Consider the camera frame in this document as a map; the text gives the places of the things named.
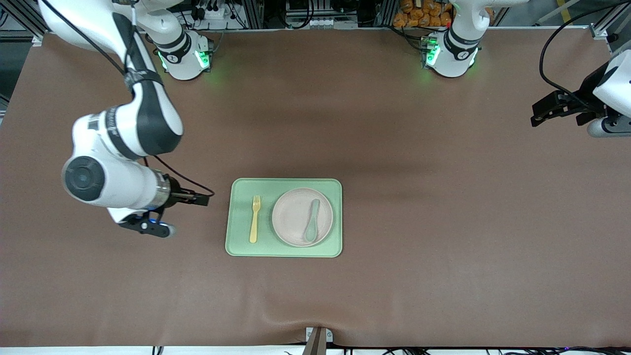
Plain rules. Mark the yellow plastic fork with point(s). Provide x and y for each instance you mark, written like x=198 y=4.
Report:
x=254 y=222

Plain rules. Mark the green plastic spoon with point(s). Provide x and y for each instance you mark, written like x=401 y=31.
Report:
x=310 y=231

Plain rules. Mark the round pale plate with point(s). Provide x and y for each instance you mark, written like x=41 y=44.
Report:
x=293 y=217

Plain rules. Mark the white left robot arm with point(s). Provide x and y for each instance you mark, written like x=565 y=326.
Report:
x=451 y=49

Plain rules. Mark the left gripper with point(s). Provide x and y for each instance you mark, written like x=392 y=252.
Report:
x=584 y=94

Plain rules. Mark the aluminium frame beams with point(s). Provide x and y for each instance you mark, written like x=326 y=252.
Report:
x=599 y=32
x=22 y=15

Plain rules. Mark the pile of orange packets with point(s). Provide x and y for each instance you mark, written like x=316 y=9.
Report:
x=419 y=15

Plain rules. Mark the brown camera post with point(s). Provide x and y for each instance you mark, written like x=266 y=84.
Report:
x=315 y=346

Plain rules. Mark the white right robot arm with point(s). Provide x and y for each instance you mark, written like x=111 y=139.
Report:
x=128 y=123

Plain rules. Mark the brown table cover mat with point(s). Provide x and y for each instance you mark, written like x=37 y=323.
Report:
x=394 y=148

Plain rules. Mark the small metal table bracket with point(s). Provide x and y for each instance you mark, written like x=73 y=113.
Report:
x=309 y=335

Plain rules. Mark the white power strip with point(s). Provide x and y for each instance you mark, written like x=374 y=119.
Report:
x=217 y=14

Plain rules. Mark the light green rectangular tray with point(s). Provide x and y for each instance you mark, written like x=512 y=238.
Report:
x=246 y=190

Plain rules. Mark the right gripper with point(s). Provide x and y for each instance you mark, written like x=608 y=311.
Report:
x=176 y=195

